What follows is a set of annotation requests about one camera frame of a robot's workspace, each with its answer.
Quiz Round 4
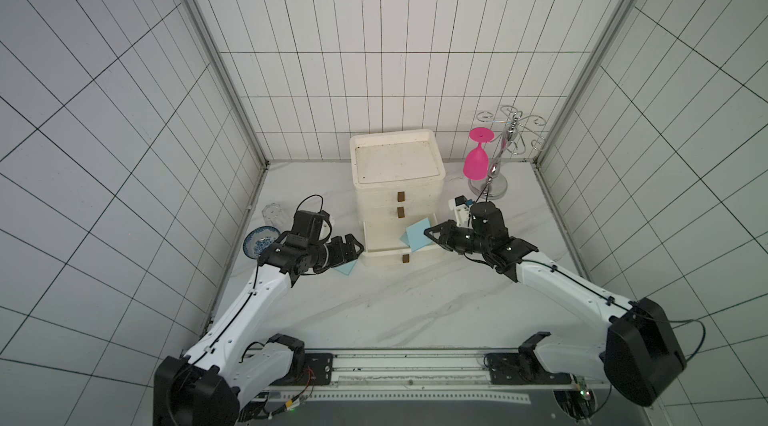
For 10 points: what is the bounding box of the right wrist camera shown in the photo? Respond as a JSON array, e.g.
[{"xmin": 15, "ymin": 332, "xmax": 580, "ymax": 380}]
[{"xmin": 449, "ymin": 196, "xmax": 472, "ymax": 228}]

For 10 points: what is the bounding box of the blue sticky note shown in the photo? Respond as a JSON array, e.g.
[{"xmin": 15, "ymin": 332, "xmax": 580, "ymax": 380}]
[
  {"xmin": 334, "ymin": 260, "xmax": 357, "ymax": 276},
  {"xmin": 405, "ymin": 218, "xmax": 433, "ymax": 252},
  {"xmin": 400, "ymin": 229, "xmax": 420, "ymax": 251}
]

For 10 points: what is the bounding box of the white bottom pull-out drawer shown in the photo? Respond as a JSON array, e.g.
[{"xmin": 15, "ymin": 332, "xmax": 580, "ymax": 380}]
[{"xmin": 363, "ymin": 215, "xmax": 447, "ymax": 267}]

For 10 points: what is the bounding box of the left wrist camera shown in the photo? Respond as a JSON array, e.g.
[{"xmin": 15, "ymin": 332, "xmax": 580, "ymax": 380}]
[{"xmin": 291, "ymin": 210, "xmax": 332, "ymax": 244}]

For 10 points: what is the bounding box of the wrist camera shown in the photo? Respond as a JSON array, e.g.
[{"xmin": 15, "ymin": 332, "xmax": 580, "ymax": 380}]
[
  {"xmin": 291, "ymin": 210, "xmax": 332, "ymax": 244},
  {"xmin": 449, "ymin": 196, "xmax": 472, "ymax": 228}
]

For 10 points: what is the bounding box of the pink wine glass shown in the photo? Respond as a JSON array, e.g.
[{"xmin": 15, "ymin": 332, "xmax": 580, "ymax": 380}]
[{"xmin": 463, "ymin": 127, "xmax": 495, "ymax": 181}]

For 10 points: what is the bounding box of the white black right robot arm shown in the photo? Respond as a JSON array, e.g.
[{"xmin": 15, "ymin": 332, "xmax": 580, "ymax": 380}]
[{"xmin": 424, "ymin": 202, "xmax": 688, "ymax": 407}]

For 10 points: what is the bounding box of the clear upturned glass cup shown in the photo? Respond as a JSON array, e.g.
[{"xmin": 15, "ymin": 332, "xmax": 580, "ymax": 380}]
[{"xmin": 262, "ymin": 203, "xmax": 291, "ymax": 231}]

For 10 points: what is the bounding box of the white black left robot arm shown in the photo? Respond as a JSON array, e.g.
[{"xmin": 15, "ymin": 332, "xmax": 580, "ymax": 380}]
[{"xmin": 152, "ymin": 232, "xmax": 364, "ymax": 425}]

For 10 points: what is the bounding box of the chrome glass holder stand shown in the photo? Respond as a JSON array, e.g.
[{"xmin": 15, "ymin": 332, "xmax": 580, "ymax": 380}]
[{"xmin": 468, "ymin": 105, "xmax": 548, "ymax": 202}]

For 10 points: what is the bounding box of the blue white patterned plate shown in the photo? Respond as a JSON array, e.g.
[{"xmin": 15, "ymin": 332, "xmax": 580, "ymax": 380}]
[{"xmin": 242, "ymin": 226, "xmax": 280, "ymax": 260}]

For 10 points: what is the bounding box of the white plastic drawer cabinet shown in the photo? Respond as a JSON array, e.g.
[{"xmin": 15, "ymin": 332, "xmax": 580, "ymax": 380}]
[{"xmin": 350, "ymin": 129, "xmax": 446, "ymax": 223}]

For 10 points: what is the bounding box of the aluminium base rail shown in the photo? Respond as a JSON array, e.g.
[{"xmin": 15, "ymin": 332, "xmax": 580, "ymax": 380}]
[{"xmin": 170, "ymin": 347, "xmax": 652, "ymax": 406}]

